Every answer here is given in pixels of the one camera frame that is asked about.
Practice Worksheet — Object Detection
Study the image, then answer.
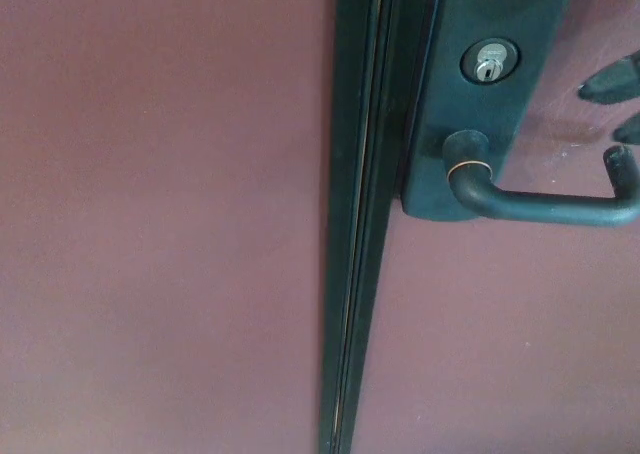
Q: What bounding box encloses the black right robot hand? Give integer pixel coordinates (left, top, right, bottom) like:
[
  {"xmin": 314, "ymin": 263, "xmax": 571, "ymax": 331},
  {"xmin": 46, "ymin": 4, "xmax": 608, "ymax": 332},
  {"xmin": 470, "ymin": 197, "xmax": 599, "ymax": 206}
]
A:
[{"xmin": 576, "ymin": 48, "xmax": 640, "ymax": 146}]

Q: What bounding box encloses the dark lever door handle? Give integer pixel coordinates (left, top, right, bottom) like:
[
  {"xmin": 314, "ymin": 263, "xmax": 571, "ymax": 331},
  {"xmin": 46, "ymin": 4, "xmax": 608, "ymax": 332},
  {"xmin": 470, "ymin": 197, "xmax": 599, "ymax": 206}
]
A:
[{"xmin": 441, "ymin": 129, "xmax": 640, "ymax": 228}]

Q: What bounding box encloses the black door edge strip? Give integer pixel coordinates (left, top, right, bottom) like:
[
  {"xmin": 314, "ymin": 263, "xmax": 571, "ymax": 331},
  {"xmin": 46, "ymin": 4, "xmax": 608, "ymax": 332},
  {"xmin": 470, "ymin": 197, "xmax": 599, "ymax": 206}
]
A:
[
  {"xmin": 316, "ymin": 0, "xmax": 386, "ymax": 454},
  {"xmin": 335, "ymin": 0, "xmax": 447, "ymax": 454}
]

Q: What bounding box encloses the silver lock cylinder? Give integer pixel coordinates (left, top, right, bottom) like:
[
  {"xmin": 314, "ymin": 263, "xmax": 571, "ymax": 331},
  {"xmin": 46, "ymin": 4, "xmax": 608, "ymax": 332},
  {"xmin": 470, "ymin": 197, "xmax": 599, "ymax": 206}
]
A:
[{"xmin": 459, "ymin": 36, "xmax": 522, "ymax": 84}]

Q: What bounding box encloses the dark metal handle backplate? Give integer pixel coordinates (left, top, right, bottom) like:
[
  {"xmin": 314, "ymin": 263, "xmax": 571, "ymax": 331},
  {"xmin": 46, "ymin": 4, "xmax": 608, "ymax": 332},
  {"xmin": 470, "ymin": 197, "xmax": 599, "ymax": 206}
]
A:
[{"xmin": 400, "ymin": 0, "xmax": 587, "ymax": 223}]

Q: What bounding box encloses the maroon door panel with handle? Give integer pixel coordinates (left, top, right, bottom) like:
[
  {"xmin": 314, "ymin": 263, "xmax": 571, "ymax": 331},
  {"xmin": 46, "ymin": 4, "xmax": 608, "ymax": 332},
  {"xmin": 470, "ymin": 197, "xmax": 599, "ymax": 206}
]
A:
[{"xmin": 352, "ymin": 0, "xmax": 640, "ymax": 454}]

